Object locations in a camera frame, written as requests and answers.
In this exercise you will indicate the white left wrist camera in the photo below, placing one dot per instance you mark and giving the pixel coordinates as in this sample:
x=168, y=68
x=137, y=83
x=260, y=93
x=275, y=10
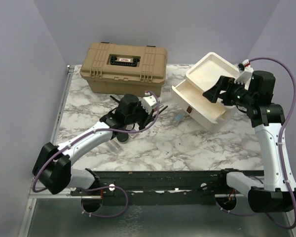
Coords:
x=150, y=101

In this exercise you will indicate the clear plastic tube case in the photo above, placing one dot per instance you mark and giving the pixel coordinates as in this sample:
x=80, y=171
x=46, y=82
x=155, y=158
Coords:
x=114, y=147

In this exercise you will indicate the black front mounting rail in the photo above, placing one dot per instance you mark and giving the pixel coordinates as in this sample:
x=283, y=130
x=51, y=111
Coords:
x=157, y=188

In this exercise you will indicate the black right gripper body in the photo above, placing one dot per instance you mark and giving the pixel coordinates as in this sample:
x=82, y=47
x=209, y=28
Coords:
x=236, y=94

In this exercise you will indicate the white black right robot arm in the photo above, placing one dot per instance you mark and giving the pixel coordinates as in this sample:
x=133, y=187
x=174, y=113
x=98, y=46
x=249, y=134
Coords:
x=278, y=191

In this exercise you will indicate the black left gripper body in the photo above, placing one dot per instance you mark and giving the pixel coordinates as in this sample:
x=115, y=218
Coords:
x=140, y=116

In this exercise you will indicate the tan plastic tool case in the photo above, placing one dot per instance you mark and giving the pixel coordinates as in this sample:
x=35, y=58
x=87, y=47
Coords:
x=102, y=77

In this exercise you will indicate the clear blue small container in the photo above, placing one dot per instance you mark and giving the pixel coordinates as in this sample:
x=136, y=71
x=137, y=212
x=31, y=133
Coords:
x=177, y=119

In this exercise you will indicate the neutral eyeshadow palette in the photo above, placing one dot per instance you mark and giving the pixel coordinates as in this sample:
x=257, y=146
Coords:
x=133, y=135

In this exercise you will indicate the white drawer organizer box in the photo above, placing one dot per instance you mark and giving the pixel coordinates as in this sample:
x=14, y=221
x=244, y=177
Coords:
x=211, y=76

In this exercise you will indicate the thin black makeup brush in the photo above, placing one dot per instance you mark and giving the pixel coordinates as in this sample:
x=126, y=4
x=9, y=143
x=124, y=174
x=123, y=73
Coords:
x=161, y=109

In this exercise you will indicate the aluminium table edge rail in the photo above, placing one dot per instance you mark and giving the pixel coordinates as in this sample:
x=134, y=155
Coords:
x=62, y=104

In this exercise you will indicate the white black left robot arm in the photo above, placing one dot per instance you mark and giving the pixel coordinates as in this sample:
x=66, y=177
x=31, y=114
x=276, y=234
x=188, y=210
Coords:
x=53, y=167

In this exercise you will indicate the black case carry handle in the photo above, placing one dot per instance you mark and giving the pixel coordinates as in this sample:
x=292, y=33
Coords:
x=123, y=61

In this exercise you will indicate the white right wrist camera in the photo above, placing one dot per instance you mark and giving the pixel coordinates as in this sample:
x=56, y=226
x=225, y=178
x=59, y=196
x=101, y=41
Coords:
x=245, y=70

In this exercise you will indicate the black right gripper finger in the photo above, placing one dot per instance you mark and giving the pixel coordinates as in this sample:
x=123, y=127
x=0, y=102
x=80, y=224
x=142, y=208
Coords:
x=220, y=84
x=212, y=95

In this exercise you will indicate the white pull-out drawer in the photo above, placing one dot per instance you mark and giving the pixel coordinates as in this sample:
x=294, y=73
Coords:
x=191, y=100

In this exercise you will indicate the black fluffy powder brush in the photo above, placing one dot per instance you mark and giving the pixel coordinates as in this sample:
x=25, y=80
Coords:
x=115, y=99

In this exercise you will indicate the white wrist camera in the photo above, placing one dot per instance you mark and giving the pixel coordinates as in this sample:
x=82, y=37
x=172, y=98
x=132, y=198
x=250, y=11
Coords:
x=245, y=70
x=150, y=101

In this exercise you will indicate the black round powder jar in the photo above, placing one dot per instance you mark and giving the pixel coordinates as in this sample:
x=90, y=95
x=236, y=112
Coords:
x=122, y=138

